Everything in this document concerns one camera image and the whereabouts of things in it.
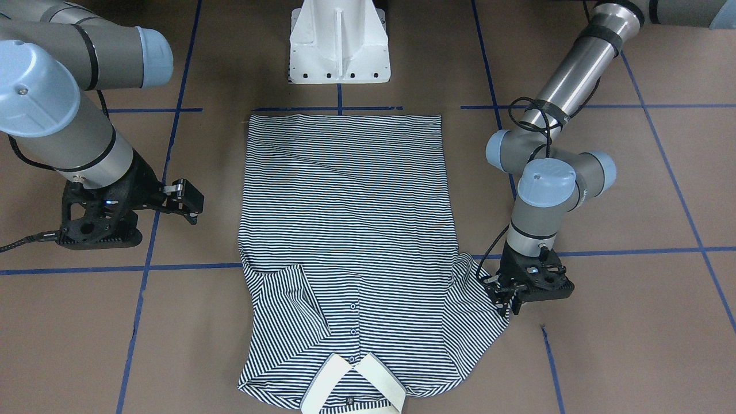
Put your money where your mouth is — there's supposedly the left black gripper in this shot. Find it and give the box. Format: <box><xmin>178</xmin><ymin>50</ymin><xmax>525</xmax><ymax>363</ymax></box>
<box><xmin>487</xmin><ymin>272</ymin><xmax>527</xmax><ymax>318</ymax></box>

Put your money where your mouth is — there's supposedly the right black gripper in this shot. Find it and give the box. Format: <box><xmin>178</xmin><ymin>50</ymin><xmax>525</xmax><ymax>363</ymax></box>
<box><xmin>129</xmin><ymin>155</ymin><xmax>205</xmax><ymax>225</ymax></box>

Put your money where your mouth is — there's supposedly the striped polo shirt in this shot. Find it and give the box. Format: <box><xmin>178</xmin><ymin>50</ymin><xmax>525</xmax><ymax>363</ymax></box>
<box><xmin>237</xmin><ymin>114</ymin><xmax>508</xmax><ymax>413</ymax></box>

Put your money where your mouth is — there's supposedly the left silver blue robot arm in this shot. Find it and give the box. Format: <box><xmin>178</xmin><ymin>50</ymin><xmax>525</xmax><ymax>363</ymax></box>
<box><xmin>480</xmin><ymin>1</ymin><xmax>734</xmax><ymax>317</ymax></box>

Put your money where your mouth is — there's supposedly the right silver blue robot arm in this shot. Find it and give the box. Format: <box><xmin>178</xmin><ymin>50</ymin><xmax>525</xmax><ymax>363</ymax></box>
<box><xmin>2</xmin><ymin>1</ymin><xmax>204</xmax><ymax>228</ymax></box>

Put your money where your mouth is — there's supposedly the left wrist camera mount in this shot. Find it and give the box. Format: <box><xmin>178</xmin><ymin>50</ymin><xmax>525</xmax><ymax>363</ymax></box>
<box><xmin>499</xmin><ymin>242</ymin><xmax>575</xmax><ymax>303</ymax></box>

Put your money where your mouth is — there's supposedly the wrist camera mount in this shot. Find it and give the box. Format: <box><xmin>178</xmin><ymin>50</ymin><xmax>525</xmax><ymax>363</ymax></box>
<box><xmin>499</xmin><ymin>242</ymin><xmax>575</xmax><ymax>303</ymax></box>
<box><xmin>56</xmin><ymin>172</ymin><xmax>143</xmax><ymax>251</ymax></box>

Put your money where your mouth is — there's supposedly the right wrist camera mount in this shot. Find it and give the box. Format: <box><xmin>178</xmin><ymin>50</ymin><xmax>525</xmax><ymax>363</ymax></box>
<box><xmin>56</xmin><ymin>172</ymin><xmax>143</xmax><ymax>251</ymax></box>

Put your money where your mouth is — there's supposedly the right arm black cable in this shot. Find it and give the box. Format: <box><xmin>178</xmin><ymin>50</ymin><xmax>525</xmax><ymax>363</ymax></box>
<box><xmin>0</xmin><ymin>229</ymin><xmax>61</xmax><ymax>254</ymax></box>

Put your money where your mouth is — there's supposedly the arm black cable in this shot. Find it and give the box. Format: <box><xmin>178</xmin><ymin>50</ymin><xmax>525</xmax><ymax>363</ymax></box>
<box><xmin>475</xmin><ymin>97</ymin><xmax>570</xmax><ymax>282</ymax></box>
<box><xmin>0</xmin><ymin>229</ymin><xmax>61</xmax><ymax>254</ymax></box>

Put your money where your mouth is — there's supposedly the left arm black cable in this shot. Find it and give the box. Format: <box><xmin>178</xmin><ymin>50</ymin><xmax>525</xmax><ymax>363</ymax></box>
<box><xmin>475</xmin><ymin>97</ymin><xmax>570</xmax><ymax>282</ymax></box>

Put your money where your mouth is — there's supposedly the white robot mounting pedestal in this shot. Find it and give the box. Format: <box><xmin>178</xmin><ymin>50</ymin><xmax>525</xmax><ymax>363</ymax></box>
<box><xmin>287</xmin><ymin>1</ymin><xmax>392</xmax><ymax>85</ymax></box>

